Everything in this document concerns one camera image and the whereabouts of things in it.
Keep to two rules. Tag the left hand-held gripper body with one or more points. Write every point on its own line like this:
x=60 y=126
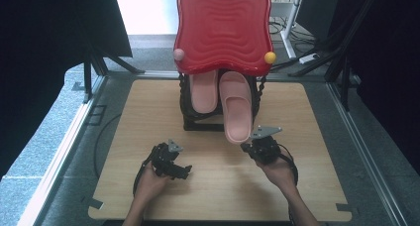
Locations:
x=163 y=160

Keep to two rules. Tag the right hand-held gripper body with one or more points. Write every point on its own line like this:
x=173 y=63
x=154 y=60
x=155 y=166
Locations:
x=266 y=150

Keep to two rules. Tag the pink slipper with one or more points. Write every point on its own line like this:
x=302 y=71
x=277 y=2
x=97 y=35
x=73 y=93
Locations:
x=236 y=113
x=203 y=93

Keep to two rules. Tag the red and black shoe rack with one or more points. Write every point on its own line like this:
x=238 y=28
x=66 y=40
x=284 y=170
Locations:
x=224 y=31

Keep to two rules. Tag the person's right hand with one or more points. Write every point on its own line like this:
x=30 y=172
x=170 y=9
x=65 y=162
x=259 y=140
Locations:
x=279 y=174

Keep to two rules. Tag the person's left hand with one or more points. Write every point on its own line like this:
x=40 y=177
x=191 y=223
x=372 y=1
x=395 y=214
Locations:
x=150 y=184

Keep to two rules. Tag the yellow ball knob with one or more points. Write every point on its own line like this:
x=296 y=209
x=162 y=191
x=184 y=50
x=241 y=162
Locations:
x=270 y=57

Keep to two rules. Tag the white power strip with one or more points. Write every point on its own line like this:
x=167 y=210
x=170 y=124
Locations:
x=309 y=58

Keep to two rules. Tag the pink ball knob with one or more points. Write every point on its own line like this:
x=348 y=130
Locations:
x=179 y=54

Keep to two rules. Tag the black metal stand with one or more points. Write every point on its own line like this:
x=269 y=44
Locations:
x=345 y=70

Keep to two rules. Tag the black tripod stand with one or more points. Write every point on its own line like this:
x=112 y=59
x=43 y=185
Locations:
x=87 y=77

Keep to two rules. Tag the white metal stand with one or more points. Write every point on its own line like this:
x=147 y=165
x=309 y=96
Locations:
x=289 y=31

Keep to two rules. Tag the black curtain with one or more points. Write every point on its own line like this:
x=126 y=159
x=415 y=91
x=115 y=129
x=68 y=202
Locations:
x=39 y=54
x=389 y=70

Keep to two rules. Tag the aluminium rail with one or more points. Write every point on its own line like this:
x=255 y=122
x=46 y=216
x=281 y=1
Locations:
x=363 y=146
x=62 y=153

